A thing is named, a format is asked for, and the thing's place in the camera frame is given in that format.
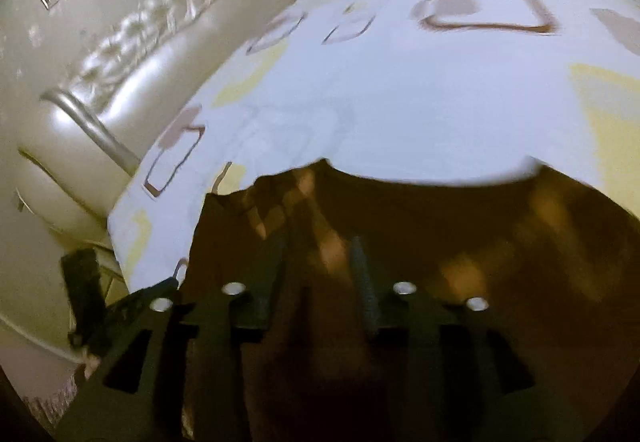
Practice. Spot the cream tufted headboard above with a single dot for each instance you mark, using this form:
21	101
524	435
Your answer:
150	71

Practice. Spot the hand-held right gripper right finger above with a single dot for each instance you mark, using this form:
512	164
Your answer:
365	282

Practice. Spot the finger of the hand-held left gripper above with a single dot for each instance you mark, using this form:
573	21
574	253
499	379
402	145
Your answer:
82	282

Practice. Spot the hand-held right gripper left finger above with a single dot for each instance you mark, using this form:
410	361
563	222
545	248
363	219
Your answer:
275	277

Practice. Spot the brown plaid sweater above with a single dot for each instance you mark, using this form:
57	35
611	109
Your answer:
450	247

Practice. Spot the printed white bed sheet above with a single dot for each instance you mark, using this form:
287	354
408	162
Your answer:
400	96

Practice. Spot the cream bedside cabinet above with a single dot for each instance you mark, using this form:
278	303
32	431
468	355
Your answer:
40	247

